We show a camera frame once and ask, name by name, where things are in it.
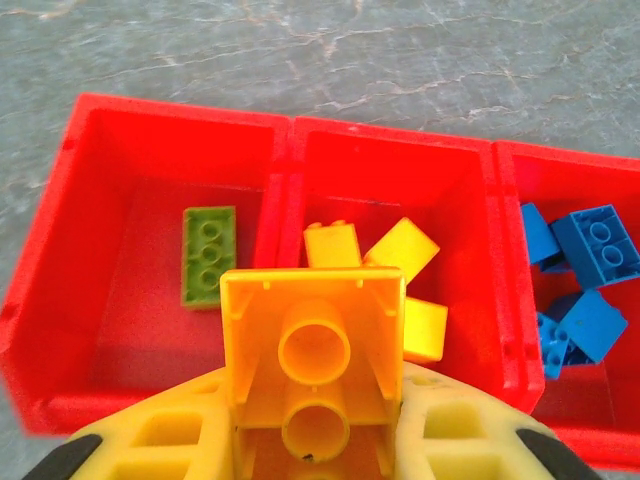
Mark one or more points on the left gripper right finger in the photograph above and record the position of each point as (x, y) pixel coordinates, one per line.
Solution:
(475, 440)

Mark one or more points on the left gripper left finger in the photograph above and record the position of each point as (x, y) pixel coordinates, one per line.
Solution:
(150, 440)

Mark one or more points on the blue lego brick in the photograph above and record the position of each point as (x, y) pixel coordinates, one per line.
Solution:
(594, 325)
(539, 235)
(551, 347)
(597, 245)

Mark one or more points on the yellow lego brick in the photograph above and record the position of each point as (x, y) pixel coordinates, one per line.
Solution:
(310, 300)
(425, 330)
(332, 245)
(402, 247)

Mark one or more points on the green lego brick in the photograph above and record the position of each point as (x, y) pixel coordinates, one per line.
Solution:
(209, 257)

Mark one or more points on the red plastic bin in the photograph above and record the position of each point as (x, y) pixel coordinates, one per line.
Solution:
(100, 200)
(390, 170)
(575, 170)

